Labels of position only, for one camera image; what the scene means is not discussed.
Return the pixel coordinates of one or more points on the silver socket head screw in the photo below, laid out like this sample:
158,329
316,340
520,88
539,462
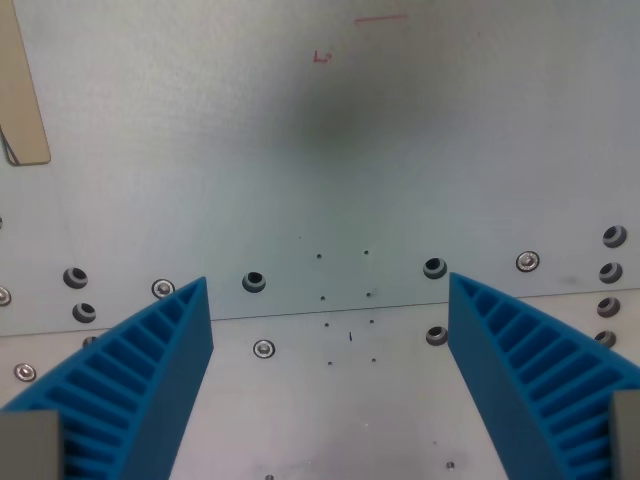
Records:
264,348
24,371
527,261
3,296
163,288

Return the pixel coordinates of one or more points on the beige flat strip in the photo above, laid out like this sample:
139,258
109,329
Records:
20,100

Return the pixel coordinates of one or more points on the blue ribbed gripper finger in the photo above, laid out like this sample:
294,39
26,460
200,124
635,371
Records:
480,350
165,360

